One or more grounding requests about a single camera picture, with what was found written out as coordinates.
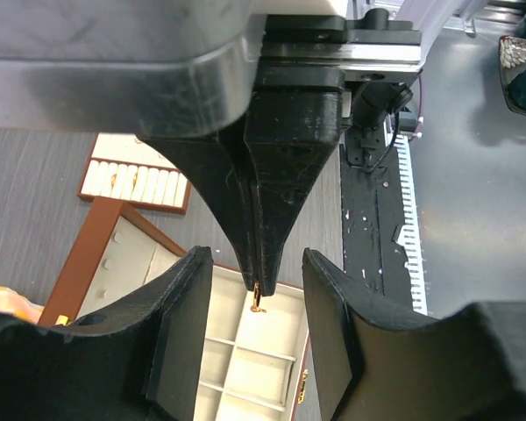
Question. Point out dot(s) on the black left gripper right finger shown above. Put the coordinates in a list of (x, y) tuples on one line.
[(375, 359)]

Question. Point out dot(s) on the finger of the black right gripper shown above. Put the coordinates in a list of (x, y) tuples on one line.
[(290, 135), (216, 165)]

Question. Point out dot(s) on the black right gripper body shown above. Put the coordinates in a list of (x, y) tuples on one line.
[(326, 73)]

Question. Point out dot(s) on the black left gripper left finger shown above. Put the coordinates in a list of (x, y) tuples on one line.
[(138, 358)]

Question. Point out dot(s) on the brown jewelry box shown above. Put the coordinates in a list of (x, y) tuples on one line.
[(219, 353)]

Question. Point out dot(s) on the brown jewelry tray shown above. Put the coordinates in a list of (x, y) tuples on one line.
[(122, 167)]

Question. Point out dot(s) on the orange white checkered cloth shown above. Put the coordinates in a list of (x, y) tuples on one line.
[(11, 302)]

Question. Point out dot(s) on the black patterned tray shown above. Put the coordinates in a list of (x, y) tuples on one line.
[(512, 71)]

